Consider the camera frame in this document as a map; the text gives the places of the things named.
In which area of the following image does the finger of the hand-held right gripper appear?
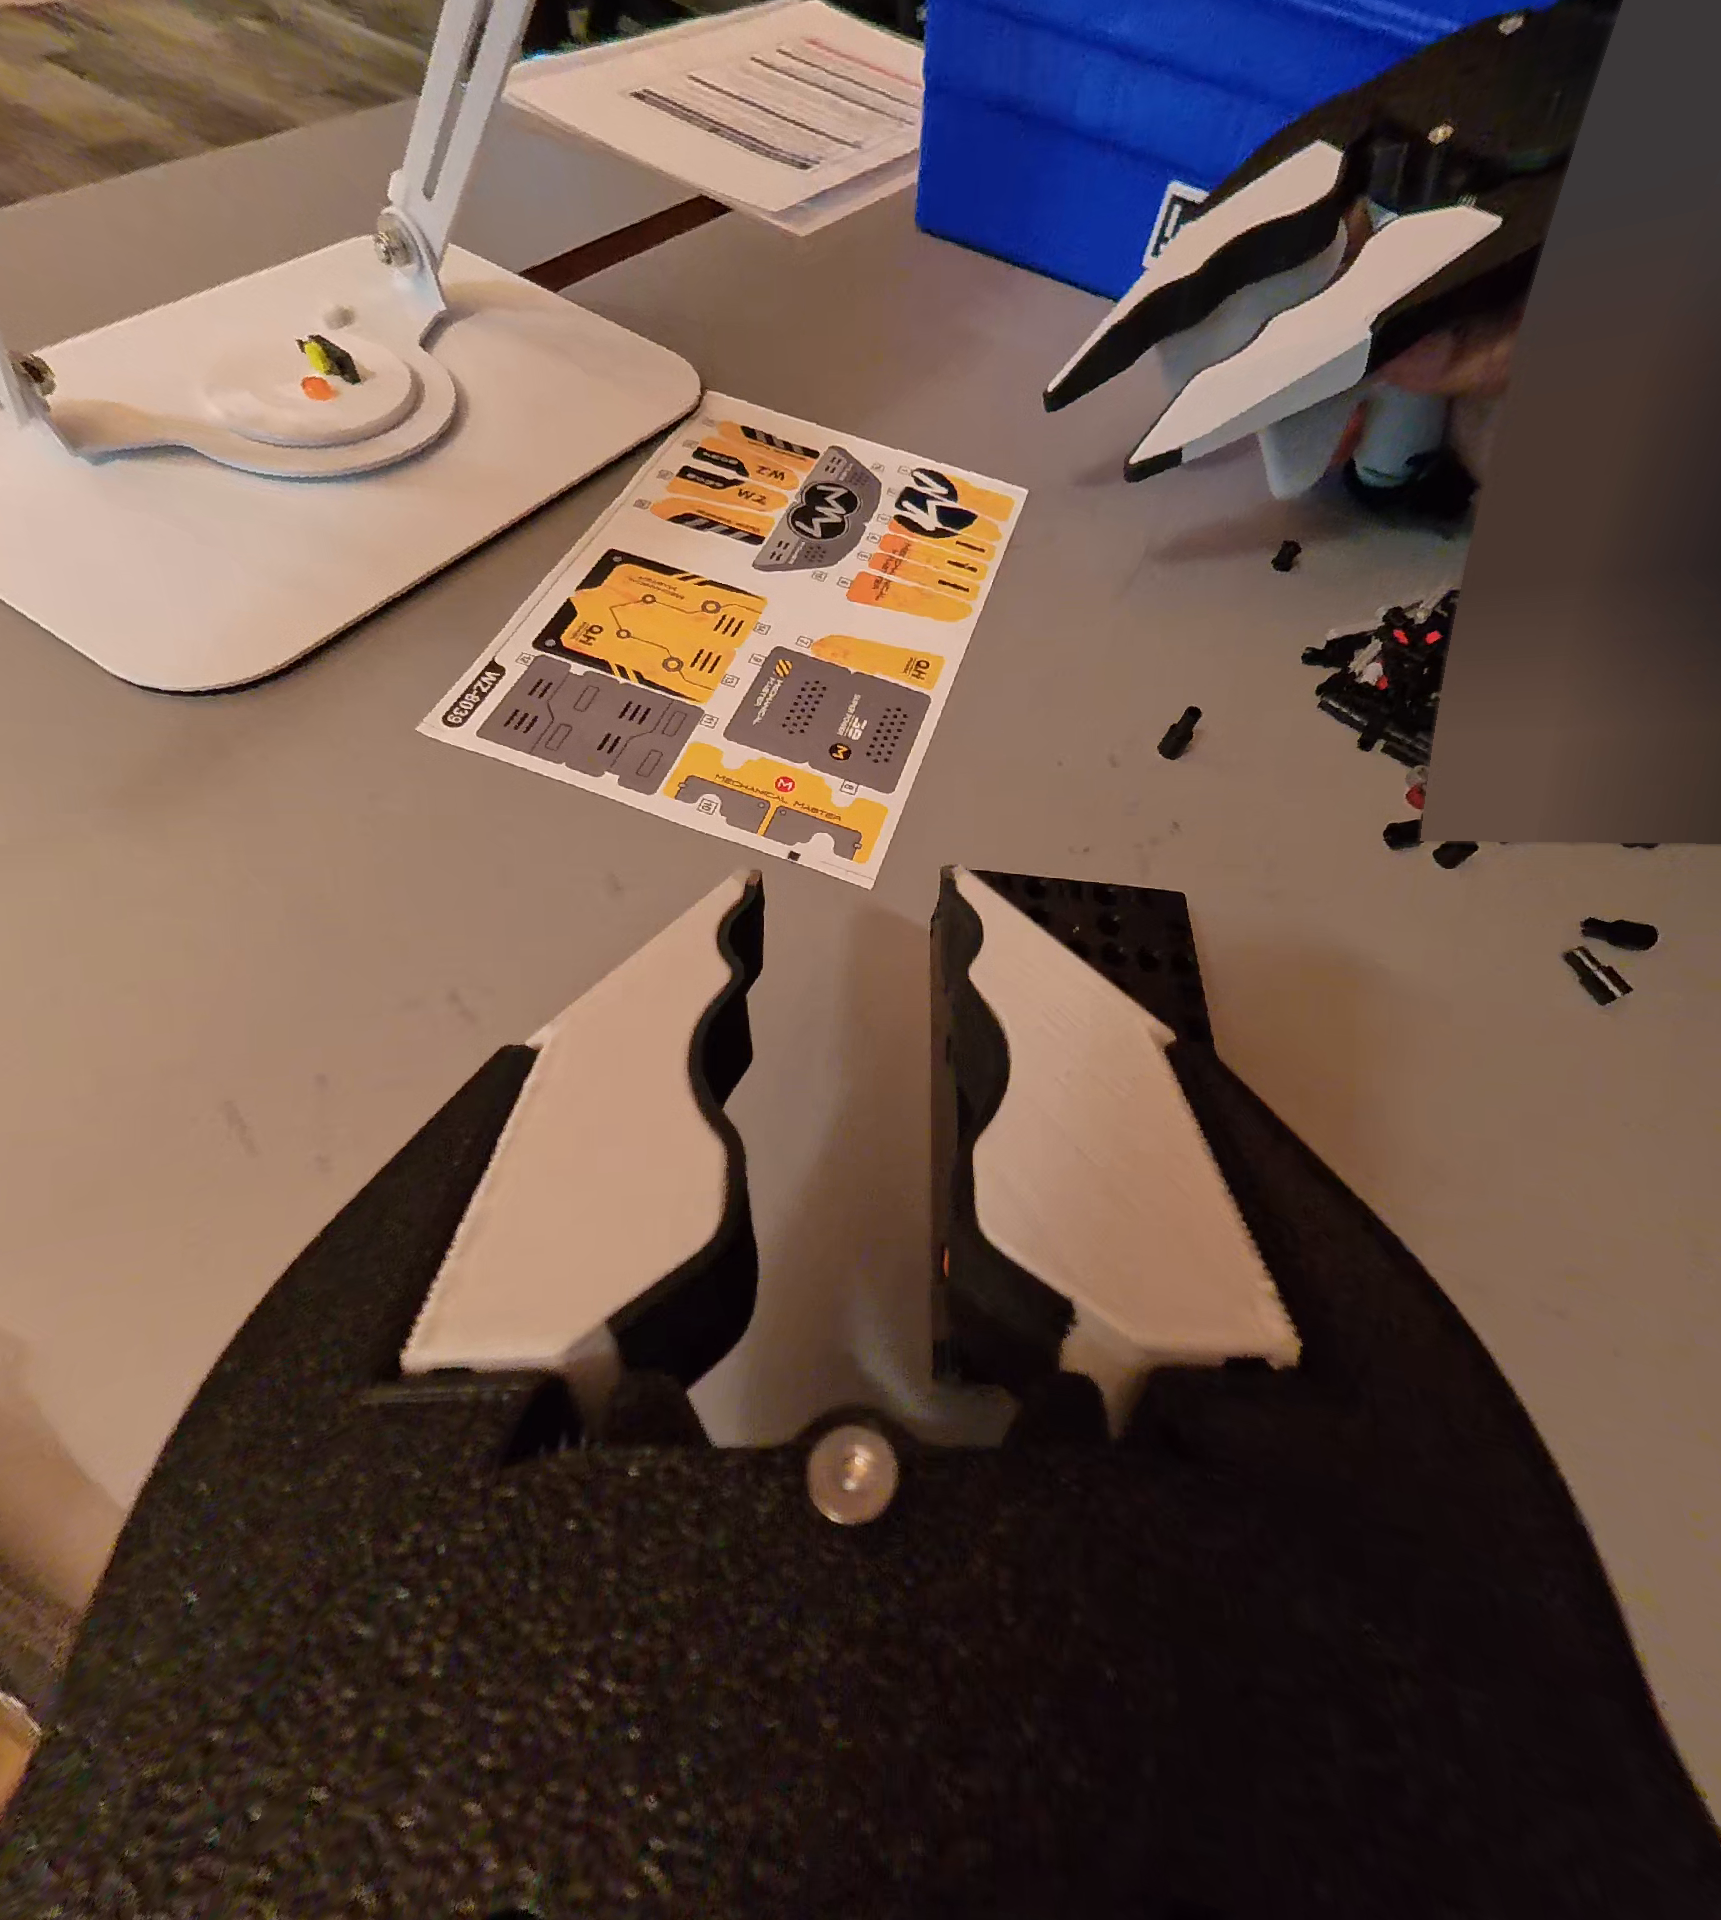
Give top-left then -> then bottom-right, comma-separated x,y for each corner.
1122,203 -> 1507,485
1043,141 -> 1355,411

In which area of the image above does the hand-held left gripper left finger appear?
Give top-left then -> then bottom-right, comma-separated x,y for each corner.
399,865 -> 766,1419

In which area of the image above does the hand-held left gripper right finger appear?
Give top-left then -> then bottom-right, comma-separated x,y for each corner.
929,864 -> 1305,1427

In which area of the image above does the black perforated battery box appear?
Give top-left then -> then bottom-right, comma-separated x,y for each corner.
977,865 -> 1223,1052

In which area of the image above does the pile of black connector pins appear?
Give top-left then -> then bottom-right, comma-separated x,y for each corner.
1303,587 -> 1481,871

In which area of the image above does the person's right hand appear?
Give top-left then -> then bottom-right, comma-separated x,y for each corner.
1377,318 -> 1519,459

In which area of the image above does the blue storage bin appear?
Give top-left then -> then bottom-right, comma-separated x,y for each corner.
914,0 -> 1537,302

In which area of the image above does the printed paper sheet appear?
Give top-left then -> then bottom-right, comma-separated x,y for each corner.
504,0 -> 937,237

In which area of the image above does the yellow grey sticker sheet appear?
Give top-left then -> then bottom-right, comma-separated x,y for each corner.
417,391 -> 1030,890

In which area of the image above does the white book stand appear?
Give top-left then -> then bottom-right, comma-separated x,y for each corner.
0,0 -> 705,695

